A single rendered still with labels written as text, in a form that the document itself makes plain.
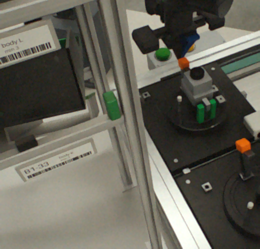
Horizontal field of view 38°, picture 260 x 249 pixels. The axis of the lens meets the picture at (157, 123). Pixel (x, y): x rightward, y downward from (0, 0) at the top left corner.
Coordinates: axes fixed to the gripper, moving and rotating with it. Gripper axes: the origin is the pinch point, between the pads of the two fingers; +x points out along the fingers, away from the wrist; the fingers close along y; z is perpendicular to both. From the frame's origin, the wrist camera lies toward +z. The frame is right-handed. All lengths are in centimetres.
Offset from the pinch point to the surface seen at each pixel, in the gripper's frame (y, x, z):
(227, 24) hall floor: -94, 111, 118
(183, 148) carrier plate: 7.2, 12.3, -16.2
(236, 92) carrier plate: -11.2, 12.4, -7.7
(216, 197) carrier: 6.6, 12.2, -29.2
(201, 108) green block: 1.5, 5.5, -13.2
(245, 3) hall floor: -117, 111, 133
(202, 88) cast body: 0.1, 2.4, -10.8
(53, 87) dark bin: 27.0, -24.3, -24.3
